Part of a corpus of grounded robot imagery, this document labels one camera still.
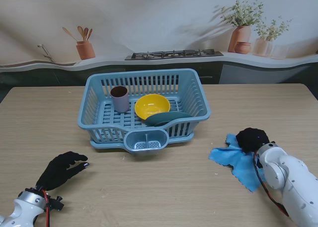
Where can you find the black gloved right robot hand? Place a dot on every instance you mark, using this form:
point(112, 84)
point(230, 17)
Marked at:
point(252, 140)

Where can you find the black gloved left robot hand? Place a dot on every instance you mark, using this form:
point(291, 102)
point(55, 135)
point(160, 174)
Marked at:
point(59, 171)

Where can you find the blue microfibre cloth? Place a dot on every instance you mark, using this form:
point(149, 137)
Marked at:
point(241, 165)

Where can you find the teal plate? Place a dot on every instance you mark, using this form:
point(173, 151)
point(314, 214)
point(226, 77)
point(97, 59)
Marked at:
point(164, 119)

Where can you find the lilac plastic cup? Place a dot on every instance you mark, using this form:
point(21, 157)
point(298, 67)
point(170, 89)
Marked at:
point(120, 101)

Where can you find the yellow bowl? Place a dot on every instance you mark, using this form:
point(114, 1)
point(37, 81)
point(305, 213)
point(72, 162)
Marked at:
point(151, 107)

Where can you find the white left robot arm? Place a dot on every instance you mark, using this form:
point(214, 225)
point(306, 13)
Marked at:
point(20, 209)

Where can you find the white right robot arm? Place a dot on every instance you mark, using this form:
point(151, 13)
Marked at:
point(290, 177)

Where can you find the light blue dish rack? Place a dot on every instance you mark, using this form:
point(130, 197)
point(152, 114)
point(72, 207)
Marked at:
point(104, 145)

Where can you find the blue plastic dish rack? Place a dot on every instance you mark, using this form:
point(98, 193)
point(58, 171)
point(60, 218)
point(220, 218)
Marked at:
point(198, 105)

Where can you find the blue cutlery holder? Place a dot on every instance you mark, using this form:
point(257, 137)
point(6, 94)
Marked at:
point(145, 137)

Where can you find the printed kitchen backdrop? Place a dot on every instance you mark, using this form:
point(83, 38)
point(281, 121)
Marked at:
point(159, 21)

